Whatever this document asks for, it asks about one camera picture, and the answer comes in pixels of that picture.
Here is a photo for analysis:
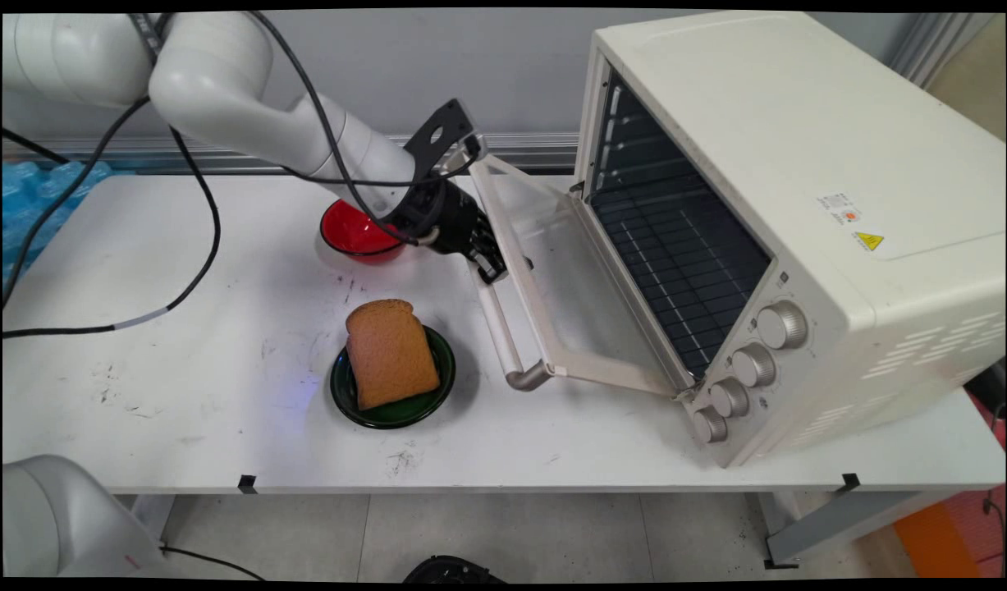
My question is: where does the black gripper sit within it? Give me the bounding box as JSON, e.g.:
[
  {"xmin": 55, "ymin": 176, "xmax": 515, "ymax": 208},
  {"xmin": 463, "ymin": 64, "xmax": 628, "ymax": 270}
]
[{"xmin": 386, "ymin": 179, "xmax": 509, "ymax": 286}]

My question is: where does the cream oven door with handle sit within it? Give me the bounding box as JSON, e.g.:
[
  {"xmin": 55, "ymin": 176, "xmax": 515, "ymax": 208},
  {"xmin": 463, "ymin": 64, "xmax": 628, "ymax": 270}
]
[{"xmin": 469, "ymin": 154, "xmax": 697, "ymax": 401}]

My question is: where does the grey rounded robot base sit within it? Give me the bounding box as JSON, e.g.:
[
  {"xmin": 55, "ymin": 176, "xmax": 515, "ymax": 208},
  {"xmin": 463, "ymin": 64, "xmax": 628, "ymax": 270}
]
[{"xmin": 2, "ymin": 454, "xmax": 180, "ymax": 578}]

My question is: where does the red bowl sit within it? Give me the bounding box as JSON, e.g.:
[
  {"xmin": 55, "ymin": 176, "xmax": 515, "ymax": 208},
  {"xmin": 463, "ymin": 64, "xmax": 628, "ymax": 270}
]
[{"xmin": 319, "ymin": 199, "xmax": 405, "ymax": 263}]

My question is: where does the brown bread slice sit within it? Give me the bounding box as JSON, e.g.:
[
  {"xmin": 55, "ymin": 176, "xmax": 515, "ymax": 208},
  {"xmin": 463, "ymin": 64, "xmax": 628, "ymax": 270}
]
[{"xmin": 345, "ymin": 299, "xmax": 442, "ymax": 411}]

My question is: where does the dark green plate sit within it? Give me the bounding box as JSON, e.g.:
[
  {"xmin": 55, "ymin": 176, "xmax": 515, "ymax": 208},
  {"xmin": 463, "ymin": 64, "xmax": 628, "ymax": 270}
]
[{"xmin": 330, "ymin": 324, "xmax": 457, "ymax": 430}]

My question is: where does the metal oven rack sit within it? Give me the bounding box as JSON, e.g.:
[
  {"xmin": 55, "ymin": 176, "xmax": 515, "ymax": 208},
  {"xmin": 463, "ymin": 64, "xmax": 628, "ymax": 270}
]
[{"xmin": 592, "ymin": 193, "xmax": 773, "ymax": 380}]

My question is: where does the large silver oven knob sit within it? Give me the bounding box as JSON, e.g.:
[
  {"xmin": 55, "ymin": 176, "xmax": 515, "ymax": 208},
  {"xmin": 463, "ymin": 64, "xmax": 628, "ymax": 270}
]
[{"xmin": 758, "ymin": 300, "xmax": 809, "ymax": 350}]

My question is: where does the black object on floor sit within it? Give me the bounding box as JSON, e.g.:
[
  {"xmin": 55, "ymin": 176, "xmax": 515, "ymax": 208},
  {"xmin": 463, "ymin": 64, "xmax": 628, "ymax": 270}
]
[{"xmin": 402, "ymin": 556, "xmax": 508, "ymax": 584}]

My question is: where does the cream toaster oven body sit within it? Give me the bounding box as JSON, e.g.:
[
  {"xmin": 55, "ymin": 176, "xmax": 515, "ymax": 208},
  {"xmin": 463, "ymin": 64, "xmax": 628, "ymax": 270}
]
[{"xmin": 573, "ymin": 10, "xmax": 1006, "ymax": 469}]

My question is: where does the white table leg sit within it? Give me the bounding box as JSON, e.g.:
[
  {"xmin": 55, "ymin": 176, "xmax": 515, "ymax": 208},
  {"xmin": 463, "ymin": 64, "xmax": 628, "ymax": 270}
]
[{"xmin": 130, "ymin": 494, "xmax": 176, "ymax": 551}]

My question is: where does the grey table leg brace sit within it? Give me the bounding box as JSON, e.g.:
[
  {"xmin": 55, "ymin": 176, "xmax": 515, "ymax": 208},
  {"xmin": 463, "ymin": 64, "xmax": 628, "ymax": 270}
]
[{"xmin": 762, "ymin": 491, "xmax": 964, "ymax": 569}]

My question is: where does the blue plastic bag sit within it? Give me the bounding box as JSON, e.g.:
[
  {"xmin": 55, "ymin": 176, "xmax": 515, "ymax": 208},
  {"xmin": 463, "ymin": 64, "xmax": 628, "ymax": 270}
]
[{"xmin": 2, "ymin": 160, "xmax": 114, "ymax": 284}]

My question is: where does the orange box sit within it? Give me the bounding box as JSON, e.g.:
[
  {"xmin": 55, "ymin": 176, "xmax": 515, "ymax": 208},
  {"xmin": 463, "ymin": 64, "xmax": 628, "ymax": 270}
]
[{"xmin": 893, "ymin": 501, "xmax": 982, "ymax": 578}]

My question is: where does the aluminium rail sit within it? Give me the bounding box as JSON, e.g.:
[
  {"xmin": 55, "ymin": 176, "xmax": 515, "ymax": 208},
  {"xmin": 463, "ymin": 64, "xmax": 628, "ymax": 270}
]
[{"xmin": 2, "ymin": 133, "xmax": 580, "ymax": 175}]

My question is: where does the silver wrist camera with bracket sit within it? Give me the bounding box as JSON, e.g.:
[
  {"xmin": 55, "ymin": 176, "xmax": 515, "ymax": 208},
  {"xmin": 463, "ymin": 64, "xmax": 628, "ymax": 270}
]
[{"xmin": 403, "ymin": 98, "xmax": 487, "ymax": 183}]

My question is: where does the black cable with white band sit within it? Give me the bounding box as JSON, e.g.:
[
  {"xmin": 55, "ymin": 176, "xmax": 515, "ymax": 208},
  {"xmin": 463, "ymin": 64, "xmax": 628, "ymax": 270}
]
[{"xmin": 2, "ymin": 12, "xmax": 442, "ymax": 339}]

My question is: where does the plain black camera cable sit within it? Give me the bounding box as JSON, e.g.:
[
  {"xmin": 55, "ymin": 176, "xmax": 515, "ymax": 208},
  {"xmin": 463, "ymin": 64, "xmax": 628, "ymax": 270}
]
[{"xmin": 2, "ymin": 97, "xmax": 481, "ymax": 309}]

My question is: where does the black floor cable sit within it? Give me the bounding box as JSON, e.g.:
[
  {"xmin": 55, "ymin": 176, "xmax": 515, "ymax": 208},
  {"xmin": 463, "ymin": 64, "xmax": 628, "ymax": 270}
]
[{"xmin": 160, "ymin": 546, "xmax": 266, "ymax": 581}]

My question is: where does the thin black background cable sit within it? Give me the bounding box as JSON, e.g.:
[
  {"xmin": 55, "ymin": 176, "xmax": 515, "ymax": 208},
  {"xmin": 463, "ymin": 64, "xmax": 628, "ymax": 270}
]
[{"xmin": 2, "ymin": 127, "xmax": 69, "ymax": 165}]

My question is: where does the aluminium profile post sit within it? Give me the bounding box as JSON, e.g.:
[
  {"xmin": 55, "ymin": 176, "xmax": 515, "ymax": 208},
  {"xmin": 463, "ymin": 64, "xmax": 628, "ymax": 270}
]
[{"xmin": 887, "ymin": 12, "xmax": 976, "ymax": 89}]

